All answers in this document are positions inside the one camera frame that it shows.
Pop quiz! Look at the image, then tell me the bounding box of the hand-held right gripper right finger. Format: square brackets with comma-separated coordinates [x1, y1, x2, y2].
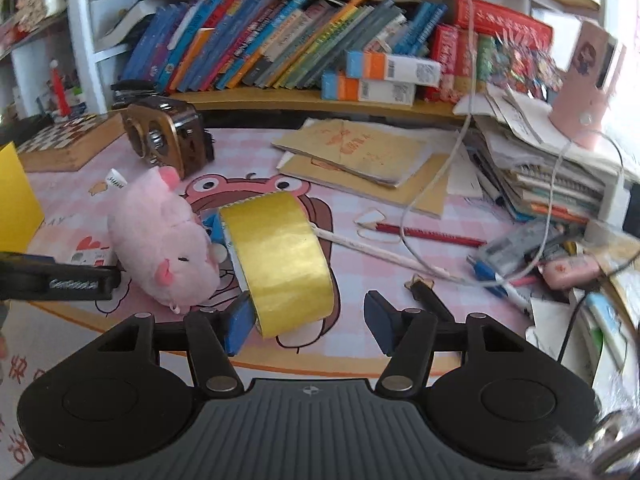
[363, 290, 531, 396]

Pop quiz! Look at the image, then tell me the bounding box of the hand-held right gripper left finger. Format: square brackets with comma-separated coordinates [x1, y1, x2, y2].
[95, 292, 258, 395]

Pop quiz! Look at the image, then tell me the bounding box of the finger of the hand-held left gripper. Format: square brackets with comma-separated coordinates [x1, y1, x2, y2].
[0, 252, 122, 302]

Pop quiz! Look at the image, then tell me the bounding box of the gold tape roll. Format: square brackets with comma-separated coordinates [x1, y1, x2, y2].
[218, 192, 335, 339]

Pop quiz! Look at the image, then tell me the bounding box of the yellow cardboard box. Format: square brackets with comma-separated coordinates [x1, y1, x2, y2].
[0, 142, 46, 253]

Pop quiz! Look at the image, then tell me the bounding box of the pink pig plush toy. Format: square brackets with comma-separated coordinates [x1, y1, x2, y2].
[107, 166, 223, 311]

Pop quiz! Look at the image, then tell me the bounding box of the pink checked desktop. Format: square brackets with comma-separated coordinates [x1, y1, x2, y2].
[0, 120, 640, 461]

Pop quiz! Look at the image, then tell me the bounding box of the white printed desk mat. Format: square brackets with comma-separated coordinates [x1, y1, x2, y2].
[0, 285, 451, 461]

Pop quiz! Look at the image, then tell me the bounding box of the white pen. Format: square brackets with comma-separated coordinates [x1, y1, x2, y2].
[310, 224, 466, 283]

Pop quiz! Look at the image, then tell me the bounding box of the red pencil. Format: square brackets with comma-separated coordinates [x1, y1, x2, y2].
[372, 222, 488, 248]

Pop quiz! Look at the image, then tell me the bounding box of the blue marker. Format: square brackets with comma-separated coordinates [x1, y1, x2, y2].
[467, 255, 533, 313]

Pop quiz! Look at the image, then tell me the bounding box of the brown paper notebook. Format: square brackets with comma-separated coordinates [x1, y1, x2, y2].
[276, 152, 453, 220]
[271, 119, 433, 188]

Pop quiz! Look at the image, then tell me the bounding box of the wooden chess board box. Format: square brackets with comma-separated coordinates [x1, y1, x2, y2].
[17, 112, 126, 173]

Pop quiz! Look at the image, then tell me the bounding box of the grey plastic case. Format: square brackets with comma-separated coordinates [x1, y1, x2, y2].
[477, 220, 566, 276]

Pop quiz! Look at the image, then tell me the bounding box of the wooden retro radio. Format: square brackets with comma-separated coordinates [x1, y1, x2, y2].
[121, 97, 215, 180]

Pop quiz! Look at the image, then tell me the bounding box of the red tassel ornament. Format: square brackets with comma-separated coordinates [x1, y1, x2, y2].
[49, 57, 71, 116]

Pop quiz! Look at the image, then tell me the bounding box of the pink eraser case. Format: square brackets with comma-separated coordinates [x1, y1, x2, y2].
[542, 255, 601, 291]

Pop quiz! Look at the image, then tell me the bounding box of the black stapler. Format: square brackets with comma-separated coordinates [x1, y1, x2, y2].
[110, 79, 161, 111]

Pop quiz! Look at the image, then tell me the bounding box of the stack of papers and notebooks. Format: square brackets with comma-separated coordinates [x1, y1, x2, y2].
[452, 82, 640, 226]

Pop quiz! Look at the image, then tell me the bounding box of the white shelf unit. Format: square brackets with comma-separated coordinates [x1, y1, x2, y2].
[0, 0, 96, 121]

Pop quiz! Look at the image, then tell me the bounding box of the orange and white box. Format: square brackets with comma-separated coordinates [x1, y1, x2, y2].
[321, 72, 417, 107]
[346, 50, 443, 86]

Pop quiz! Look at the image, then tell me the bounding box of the wooden bookshelf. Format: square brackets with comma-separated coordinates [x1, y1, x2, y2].
[65, 0, 640, 121]

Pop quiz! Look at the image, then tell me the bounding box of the row of blue and red books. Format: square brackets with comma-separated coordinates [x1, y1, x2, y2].
[120, 0, 556, 103]

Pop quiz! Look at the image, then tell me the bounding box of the pink desk gadget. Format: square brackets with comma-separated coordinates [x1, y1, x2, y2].
[547, 20, 628, 151]

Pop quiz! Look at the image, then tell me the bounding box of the black cable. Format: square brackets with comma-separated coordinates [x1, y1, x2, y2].
[555, 287, 601, 366]

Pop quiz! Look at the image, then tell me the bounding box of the white cable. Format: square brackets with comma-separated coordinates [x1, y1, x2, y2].
[400, 0, 626, 286]

